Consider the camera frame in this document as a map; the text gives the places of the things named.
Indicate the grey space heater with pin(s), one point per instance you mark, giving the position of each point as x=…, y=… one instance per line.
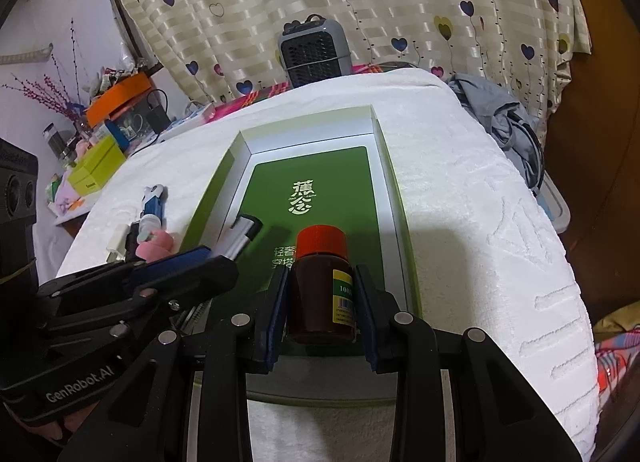
x=313, y=51

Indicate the heart pattern curtain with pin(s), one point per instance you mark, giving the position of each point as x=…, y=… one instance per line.
x=220, y=49

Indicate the pink clip with mint pad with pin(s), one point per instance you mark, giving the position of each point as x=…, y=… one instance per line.
x=156, y=247

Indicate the wooden wardrobe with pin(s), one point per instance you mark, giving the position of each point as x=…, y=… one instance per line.
x=593, y=157

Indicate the green gift box tray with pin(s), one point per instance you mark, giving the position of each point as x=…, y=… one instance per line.
x=328, y=168

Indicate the orange lid storage box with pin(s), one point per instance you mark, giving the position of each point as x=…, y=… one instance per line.
x=130, y=110

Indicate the brown bottle red cap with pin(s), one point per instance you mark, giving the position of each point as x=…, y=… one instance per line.
x=325, y=290

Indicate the grey clothes pile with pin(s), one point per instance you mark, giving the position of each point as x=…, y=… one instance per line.
x=506, y=120

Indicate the lime green box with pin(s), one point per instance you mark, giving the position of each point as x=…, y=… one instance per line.
x=96, y=167

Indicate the black camera box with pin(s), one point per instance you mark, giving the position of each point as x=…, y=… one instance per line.
x=19, y=172

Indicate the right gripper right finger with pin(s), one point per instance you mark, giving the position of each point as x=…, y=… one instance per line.
x=375, y=311

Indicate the dark glass jar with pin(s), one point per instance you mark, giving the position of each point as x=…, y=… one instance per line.
x=55, y=142

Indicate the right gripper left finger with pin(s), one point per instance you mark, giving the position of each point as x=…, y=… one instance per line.
x=270, y=320

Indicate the purple flower branches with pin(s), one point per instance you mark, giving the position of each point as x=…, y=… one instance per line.
x=51, y=93

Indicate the blue usb stick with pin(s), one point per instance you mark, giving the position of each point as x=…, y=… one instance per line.
x=153, y=201

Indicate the white towel cover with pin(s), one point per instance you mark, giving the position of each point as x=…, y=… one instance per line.
x=485, y=252

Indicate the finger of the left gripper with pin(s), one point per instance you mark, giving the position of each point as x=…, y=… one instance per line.
x=119, y=275
x=190, y=281

